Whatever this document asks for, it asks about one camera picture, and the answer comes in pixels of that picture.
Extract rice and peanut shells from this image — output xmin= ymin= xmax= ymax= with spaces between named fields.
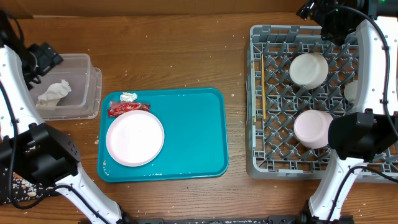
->
xmin=0 ymin=164 xmax=47 ymax=203

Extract red snack wrapper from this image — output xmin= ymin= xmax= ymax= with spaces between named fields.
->
xmin=107 ymin=101 xmax=150 ymax=118

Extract large white tissue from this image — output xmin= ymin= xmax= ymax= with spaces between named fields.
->
xmin=35 ymin=80 xmax=72 ymax=108

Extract teal plastic tray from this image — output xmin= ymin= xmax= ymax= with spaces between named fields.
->
xmin=97 ymin=88 xmax=229 ymax=183

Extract white cup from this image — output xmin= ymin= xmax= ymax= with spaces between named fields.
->
xmin=344 ymin=80 xmax=358 ymax=103

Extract clear plastic bin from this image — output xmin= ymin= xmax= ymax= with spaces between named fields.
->
xmin=29 ymin=54 xmax=102 ymax=121

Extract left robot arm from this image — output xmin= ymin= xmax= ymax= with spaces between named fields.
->
xmin=1 ymin=11 xmax=134 ymax=224

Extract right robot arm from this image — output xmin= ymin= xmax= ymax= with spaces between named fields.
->
xmin=296 ymin=0 xmax=397 ymax=223

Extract grey dishwasher rack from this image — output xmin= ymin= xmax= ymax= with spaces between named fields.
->
xmin=244 ymin=24 xmax=398 ymax=183

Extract large white plate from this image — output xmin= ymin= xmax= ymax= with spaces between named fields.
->
xmin=106 ymin=110 xmax=165 ymax=167

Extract white bowl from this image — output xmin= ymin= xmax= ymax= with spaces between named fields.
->
xmin=289 ymin=53 xmax=328 ymax=90

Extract small white tissue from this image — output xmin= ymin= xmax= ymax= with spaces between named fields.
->
xmin=119 ymin=92 xmax=137 ymax=103

